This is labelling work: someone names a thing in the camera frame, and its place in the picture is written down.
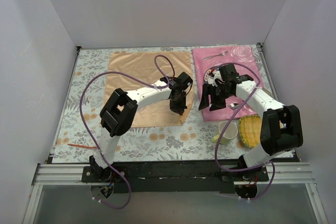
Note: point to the orange satin napkin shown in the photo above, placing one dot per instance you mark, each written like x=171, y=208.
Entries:
x=141, y=66

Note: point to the yellow woven bamboo basket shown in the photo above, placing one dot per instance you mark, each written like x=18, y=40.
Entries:
x=249, y=129

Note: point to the floral patterned tablecloth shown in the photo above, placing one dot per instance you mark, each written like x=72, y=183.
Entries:
x=80, y=125

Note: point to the silver spoon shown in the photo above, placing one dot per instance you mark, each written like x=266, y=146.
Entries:
x=233, y=106

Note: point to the yellow-green mug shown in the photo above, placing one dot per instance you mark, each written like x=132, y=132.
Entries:
x=230, y=133

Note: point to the orange red stick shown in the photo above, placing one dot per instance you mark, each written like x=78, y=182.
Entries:
x=82, y=146

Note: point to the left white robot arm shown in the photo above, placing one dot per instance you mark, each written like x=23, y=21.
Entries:
x=119, y=111

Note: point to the silver fork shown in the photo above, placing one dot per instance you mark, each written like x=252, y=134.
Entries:
x=215, y=55

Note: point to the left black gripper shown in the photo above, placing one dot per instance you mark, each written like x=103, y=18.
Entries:
x=177, y=99

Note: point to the pink floral placemat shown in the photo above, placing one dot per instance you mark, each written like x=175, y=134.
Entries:
x=238, y=54

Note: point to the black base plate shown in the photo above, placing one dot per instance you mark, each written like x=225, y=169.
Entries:
x=173, y=176

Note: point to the white plate green rim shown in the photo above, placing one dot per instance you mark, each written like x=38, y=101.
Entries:
x=212, y=77

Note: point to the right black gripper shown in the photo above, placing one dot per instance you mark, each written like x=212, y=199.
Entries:
x=214, y=92

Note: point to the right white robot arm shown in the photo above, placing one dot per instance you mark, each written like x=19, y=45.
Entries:
x=281, y=129

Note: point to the aluminium frame rail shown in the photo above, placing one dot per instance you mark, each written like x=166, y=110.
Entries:
x=174, y=192

